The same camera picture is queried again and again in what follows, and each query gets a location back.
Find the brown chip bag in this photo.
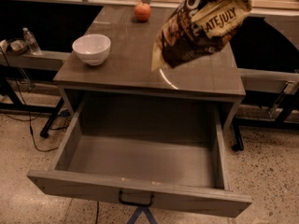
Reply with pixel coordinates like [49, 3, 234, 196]
[151, 0, 251, 71]

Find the grey open drawer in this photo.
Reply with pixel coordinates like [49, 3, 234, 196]
[28, 93, 252, 217]

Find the grey counter cabinet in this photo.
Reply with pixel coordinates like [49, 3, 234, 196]
[54, 6, 245, 130]

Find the white bowl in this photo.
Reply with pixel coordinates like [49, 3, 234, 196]
[72, 34, 111, 65]

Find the red apple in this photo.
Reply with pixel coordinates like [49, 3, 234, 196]
[134, 3, 151, 22]

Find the black table leg right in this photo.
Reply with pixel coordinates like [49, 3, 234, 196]
[232, 118, 244, 151]

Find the black table leg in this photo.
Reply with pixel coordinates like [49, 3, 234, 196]
[232, 118, 244, 151]
[40, 98, 64, 138]

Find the grey left side bench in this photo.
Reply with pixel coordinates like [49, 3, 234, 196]
[0, 50, 70, 71]

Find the grey bench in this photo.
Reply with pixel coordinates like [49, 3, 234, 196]
[0, 50, 70, 71]
[238, 68, 299, 95]

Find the grey right side bench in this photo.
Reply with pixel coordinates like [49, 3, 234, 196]
[238, 68, 299, 95]

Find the black table leg left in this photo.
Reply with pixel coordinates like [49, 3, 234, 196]
[40, 98, 64, 138]

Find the clear plastic water bottle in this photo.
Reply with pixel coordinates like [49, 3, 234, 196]
[22, 27, 41, 55]

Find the small bowl with items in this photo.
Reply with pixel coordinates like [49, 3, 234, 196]
[0, 39, 27, 56]

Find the black drawer handle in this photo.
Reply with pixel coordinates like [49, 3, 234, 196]
[118, 190, 155, 207]

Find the black floor cable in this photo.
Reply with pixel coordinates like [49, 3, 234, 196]
[0, 47, 70, 153]

